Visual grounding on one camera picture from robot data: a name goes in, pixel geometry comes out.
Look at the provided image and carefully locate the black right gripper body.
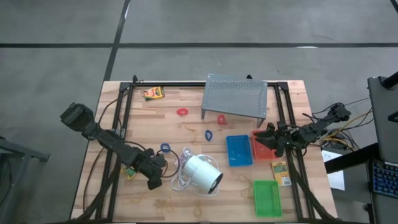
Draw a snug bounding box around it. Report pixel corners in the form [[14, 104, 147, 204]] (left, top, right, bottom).
[[267, 122, 300, 158]]

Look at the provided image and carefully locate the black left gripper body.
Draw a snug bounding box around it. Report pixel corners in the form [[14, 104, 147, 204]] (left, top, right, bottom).
[[136, 148, 167, 191]]

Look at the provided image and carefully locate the blue plastic basket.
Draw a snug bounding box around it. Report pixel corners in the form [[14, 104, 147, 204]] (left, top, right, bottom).
[[225, 134, 254, 167]]

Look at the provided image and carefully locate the white spotlight lamp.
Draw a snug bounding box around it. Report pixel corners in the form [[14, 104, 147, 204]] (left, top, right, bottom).
[[183, 154, 224, 195]]

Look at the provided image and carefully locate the green plastic basket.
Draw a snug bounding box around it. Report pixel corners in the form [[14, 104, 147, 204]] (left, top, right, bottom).
[[252, 179, 283, 218]]

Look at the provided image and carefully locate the yellow green crayon box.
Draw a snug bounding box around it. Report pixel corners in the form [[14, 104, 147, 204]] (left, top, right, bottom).
[[143, 86, 165, 101]]

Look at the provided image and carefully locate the red plastic basket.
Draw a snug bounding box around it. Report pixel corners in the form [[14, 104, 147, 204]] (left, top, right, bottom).
[[251, 129, 279, 161]]

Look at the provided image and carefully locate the yellow crayon box white label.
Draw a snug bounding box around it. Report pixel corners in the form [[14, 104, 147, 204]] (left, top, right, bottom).
[[119, 164, 137, 181], [271, 161, 292, 187]]

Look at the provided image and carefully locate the grey perforated metal stand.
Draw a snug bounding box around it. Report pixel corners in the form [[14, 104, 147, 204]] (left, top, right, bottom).
[[200, 73, 269, 128]]

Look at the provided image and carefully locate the white paper sheet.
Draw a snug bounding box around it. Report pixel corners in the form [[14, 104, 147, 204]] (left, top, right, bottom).
[[322, 149, 346, 191]]

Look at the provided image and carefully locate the backlit keyboard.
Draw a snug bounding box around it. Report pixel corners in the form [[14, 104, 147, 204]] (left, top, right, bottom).
[[371, 160, 398, 198]]

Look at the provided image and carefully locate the black pole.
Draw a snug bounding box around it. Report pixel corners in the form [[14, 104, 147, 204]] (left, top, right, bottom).
[[381, 70, 398, 90]]

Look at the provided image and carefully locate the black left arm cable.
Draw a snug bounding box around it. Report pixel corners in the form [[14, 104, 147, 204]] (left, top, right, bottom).
[[98, 93, 181, 179]]

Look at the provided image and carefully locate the white cylindrical device with cable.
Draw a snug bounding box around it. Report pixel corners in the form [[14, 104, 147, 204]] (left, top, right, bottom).
[[170, 146, 220, 197]]

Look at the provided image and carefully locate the yellow cable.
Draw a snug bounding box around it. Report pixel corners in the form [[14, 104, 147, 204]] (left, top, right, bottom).
[[322, 108, 374, 150]]

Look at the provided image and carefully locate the black cable bundle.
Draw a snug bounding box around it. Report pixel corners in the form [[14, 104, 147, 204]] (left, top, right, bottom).
[[310, 96, 373, 151]]

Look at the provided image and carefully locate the brown cable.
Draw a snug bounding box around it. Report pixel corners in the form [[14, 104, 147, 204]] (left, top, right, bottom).
[[82, 146, 106, 214]]

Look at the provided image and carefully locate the black aluminium table frame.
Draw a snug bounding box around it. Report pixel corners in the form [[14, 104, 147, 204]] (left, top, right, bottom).
[[74, 74, 340, 223]]

